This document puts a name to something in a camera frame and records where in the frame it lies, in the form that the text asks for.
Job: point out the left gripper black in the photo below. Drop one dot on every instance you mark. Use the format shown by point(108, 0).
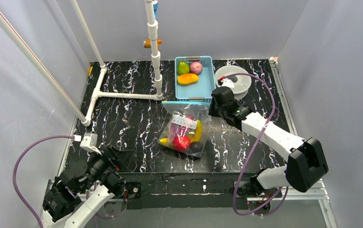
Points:
point(112, 157)

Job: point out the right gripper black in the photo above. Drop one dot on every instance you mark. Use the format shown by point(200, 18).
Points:
point(217, 102)

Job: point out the clear zip top bag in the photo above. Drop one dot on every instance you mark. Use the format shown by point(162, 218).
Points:
point(187, 129)

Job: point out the dark round toy plum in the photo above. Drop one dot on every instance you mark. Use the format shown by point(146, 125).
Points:
point(196, 147)

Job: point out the magenta toy dragon fruit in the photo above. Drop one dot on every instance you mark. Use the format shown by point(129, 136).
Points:
point(176, 130)

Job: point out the red toy apple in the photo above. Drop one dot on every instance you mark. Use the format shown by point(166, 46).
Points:
point(181, 143)

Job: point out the yellow toy banana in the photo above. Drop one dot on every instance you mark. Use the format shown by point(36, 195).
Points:
point(164, 141)
point(196, 137)

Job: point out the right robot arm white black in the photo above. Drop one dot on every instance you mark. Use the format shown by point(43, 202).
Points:
point(306, 162)

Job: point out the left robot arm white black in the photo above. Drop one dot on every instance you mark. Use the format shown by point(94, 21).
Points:
point(71, 203)

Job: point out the blue plastic basket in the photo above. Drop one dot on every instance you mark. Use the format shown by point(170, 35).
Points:
point(201, 90)

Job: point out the pink toy peach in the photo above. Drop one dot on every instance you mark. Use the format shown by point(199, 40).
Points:
point(196, 67)

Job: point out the orange yellow toy mango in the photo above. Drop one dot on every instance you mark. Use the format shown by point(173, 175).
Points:
point(187, 79)

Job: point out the green toy pear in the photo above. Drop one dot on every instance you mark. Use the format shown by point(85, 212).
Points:
point(183, 68)

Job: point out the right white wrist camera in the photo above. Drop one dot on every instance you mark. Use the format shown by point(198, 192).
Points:
point(225, 82)

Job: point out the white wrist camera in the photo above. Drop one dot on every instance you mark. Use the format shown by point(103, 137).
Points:
point(89, 143)
point(225, 82)

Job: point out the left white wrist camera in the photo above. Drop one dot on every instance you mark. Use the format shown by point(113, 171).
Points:
point(89, 143)

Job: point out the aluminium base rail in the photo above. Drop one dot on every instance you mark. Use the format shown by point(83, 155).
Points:
point(183, 190)

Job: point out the white PVC pipe frame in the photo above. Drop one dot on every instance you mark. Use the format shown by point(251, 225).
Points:
point(152, 43)

